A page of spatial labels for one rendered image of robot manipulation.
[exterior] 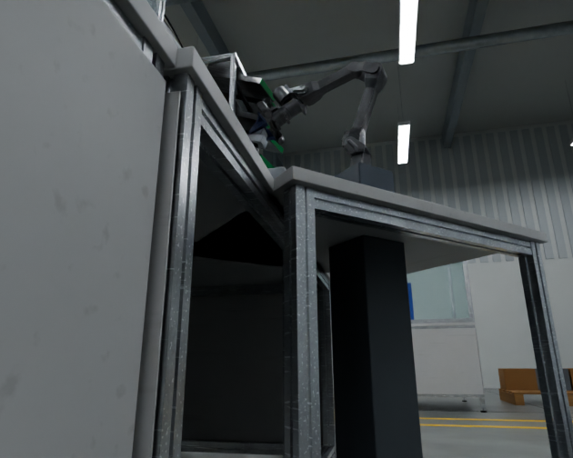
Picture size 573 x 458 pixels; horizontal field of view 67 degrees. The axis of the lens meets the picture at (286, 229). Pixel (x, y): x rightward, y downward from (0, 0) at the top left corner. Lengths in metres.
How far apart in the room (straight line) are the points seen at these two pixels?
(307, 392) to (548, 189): 10.19
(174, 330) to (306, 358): 0.38
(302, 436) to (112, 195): 0.54
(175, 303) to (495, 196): 10.19
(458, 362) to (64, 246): 4.90
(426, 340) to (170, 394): 4.69
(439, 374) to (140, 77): 4.81
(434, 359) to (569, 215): 6.34
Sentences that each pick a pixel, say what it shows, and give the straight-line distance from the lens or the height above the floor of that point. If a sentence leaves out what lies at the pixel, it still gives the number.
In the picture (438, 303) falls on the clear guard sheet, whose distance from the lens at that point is 5.16.
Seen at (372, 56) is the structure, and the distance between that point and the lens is 7.21.
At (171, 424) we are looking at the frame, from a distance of 0.49.
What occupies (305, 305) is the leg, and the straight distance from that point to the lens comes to 0.81.
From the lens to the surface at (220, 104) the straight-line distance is 0.64.
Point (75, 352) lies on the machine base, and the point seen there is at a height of 0.50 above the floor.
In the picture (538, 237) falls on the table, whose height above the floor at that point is 0.84.
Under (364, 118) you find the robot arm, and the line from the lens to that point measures 1.47.
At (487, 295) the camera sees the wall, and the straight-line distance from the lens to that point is 9.93.
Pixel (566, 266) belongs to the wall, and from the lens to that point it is 10.44.
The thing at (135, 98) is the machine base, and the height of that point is 0.74.
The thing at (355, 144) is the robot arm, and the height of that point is 1.14.
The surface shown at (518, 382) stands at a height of 0.24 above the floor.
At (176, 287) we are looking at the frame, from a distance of 0.48.
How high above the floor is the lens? 0.49
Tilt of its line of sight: 17 degrees up
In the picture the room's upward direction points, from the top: straight up
